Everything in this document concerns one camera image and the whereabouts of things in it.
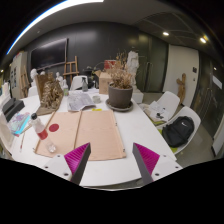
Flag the newspaper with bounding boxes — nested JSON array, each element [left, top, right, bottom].
[[66, 90, 97, 112]]

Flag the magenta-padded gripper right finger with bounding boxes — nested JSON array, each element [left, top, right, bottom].
[[132, 142, 184, 186]]

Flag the black flat box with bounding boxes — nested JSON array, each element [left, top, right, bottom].
[[1, 97, 18, 114], [3, 99, 26, 123]]

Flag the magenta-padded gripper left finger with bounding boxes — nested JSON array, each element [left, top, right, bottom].
[[42, 142, 92, 186]]

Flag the red box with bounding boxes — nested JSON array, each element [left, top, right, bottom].
[[104, 59, 117, 70]]

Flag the grey plant saucer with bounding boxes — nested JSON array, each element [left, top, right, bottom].
[[105, 98, 135, 113]]

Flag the long ceiling light strip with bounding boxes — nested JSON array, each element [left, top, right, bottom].
[[5, 0, 105, 56]]

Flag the black wall screen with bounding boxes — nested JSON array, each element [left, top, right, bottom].
[[30, 37, 69, 71]]

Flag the white plaster statue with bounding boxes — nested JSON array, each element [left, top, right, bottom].
[[0, 81, 11, 101]]

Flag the wooden figure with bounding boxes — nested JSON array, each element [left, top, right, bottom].
[[175, 73, 187, 104]]

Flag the brown wooden relief sculpture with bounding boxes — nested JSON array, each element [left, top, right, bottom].
[[34, 72, 65, 117]]

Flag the dried plant in grey pot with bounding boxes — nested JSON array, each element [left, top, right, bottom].
[[106, 51, 135, 110]]

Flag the black backpack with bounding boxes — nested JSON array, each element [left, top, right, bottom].
[[161, 115, 195, 148]]

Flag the white chair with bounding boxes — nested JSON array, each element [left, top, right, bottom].
[[139, 90, 181, 123], [27, 85, 39, 98], [69, 75, 88, 92], [156, 105, 202, 156]]

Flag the thin wooden stick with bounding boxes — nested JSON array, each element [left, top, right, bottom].
[[19, 131, 27, 154]]

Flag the white plaster bust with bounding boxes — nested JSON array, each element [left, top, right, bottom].
[[29, 68, 39, 88], [55, 71, 64, 84]]

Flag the cardboard box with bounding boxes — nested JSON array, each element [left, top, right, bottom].
[[94, 69, 114, 95]]

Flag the flat round red coaster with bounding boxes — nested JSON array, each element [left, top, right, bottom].
[[48, 123, 60, 133]]

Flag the white cabinet with pictures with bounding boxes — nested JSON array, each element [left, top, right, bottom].
[[9, 50, 29, 99]]

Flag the small green-labelled bottle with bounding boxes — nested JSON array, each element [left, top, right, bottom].
[[62, 79, 70, 97]]

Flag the grey spray bottle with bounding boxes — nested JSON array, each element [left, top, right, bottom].
[[81, 76, 89, 93]]

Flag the colourful book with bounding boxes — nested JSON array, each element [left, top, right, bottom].
[[8, 111, 32, 136]]

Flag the clear bottle with red label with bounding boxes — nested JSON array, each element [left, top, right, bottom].
[[29, 112, 58, 154]]

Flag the white standing statue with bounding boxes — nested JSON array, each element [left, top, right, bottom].
[[126, 48, 141, 88]]

